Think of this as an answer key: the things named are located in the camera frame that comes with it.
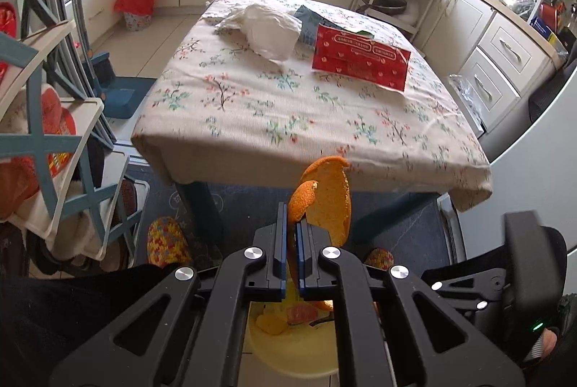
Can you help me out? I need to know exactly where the pale yellow round bin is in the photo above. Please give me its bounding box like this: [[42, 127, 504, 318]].
[[243, 299, 341, 376]]

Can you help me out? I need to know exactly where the yellow peel piece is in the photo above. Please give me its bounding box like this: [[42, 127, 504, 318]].
[[256, 310, 289, 336]]

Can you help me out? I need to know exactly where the orange peel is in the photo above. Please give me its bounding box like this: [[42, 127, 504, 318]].
[[287, 156, 352, 310]]

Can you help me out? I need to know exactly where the blue dustpan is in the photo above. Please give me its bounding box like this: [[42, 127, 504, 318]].
[[105, 75, 156, 120]]

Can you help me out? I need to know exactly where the teal and cream storage rack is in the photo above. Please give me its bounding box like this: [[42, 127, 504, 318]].
[[0, 0, 150, 267]]

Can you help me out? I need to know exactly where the floral tablecloth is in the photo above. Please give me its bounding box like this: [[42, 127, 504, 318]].
[[131, 0, 493, 213]]

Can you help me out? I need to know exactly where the orange-red bag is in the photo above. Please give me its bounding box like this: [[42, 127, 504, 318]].
[[0, 85, 78, 217]]

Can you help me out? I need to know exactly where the black wok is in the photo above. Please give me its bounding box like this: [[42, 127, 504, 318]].
[[361, 0, 409, 17]]

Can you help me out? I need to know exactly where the white plastic bag red print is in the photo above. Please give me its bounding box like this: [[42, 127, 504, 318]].
[[215, 3, 304, 63]]

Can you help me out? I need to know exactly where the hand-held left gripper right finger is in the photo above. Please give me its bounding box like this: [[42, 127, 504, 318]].
[[295, 219, 526, 387]]

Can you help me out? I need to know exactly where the pink scrap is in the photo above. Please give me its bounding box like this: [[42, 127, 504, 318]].
[[287, 305, 319, 325]]

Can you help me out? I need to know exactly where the red patterned box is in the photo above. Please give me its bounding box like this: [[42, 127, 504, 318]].
[[312, 23, 412, 93]]

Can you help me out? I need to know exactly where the blue-green packet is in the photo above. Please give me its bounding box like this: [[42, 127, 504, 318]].
[[295, 4, 375, 48]]

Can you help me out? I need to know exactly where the clear plastic bag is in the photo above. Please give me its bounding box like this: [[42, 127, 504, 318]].
[[448, 74, 486, 132]]

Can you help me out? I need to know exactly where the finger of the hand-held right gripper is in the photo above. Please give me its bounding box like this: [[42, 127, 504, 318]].
[[421, 263, 508, 318]]

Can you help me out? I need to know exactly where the colourful knitted slipper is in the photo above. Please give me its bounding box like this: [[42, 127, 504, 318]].
[[365, 247, 394, 271], [147, 216, 193, 268]]

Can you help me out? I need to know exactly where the white drawer cabinet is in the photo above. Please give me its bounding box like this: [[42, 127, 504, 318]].
[[415, 0, 569, 136]]

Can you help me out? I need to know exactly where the floral bin with red liner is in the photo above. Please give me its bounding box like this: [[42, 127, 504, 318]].
[[114, 0, 155, 32]]

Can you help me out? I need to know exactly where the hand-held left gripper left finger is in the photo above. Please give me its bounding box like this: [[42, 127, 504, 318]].
[[50, 202, 289, 387]]

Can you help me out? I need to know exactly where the dark hand brush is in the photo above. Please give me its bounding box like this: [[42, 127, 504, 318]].
[[92, 52, 116, 89]]

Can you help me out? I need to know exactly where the dark blue floor mat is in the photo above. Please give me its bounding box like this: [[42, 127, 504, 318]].
[[135, 171, 452, 271]]

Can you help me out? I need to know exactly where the person's right hand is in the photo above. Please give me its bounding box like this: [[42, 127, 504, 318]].
[[538, 330, 562, 363]]

